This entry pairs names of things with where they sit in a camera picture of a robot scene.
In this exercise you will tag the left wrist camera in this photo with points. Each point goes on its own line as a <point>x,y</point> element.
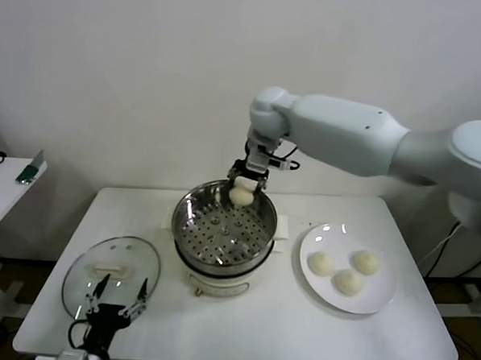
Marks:
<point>72,357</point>

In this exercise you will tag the stainless steel steamer basket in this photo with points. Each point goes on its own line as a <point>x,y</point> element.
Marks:
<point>221,231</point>

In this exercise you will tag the round glass lid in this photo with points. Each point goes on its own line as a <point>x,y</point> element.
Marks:
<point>111,254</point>

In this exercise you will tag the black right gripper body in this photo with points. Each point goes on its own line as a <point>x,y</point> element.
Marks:
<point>241,167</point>

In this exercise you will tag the white steamed baozi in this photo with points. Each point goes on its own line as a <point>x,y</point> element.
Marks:
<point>240,197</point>
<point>348,282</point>
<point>321,263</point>
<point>367,262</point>

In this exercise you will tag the white electric cooker base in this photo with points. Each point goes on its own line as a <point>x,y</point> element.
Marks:
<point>219,285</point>

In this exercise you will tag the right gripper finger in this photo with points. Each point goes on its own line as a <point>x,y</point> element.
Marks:
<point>261,186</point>
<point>232,180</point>

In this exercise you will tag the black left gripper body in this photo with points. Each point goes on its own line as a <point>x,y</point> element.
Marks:
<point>106,322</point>

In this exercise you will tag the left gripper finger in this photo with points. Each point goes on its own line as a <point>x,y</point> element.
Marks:
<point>97,293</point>
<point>139,297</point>

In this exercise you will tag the white round plate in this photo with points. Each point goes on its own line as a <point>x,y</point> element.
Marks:
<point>342,242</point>

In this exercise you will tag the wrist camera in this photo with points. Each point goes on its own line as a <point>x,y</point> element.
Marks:
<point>72,357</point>
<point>259,159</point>

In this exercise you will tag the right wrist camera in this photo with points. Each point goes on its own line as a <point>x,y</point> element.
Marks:
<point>259,159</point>

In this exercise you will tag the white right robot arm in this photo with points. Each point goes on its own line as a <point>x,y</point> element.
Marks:
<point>340,133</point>

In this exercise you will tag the white side table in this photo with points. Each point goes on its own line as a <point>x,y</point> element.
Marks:
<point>1,199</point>

